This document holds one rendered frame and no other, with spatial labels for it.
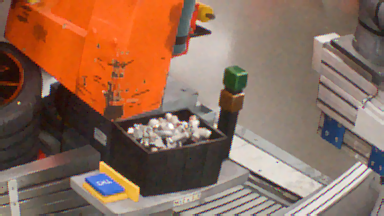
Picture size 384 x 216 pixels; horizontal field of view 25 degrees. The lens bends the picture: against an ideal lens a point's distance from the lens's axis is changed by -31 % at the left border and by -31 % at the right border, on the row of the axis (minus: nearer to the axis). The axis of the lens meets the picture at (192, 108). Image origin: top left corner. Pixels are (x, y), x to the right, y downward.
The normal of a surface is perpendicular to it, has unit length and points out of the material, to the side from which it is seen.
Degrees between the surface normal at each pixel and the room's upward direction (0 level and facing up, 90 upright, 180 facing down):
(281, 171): 0
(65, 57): 90
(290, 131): 0
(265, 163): 0
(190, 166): 90
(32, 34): 90
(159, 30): 90
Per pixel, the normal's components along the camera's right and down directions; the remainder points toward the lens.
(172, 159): 0.59, 0.44
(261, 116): 0.16, -0.89
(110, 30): -0.68, 0.21
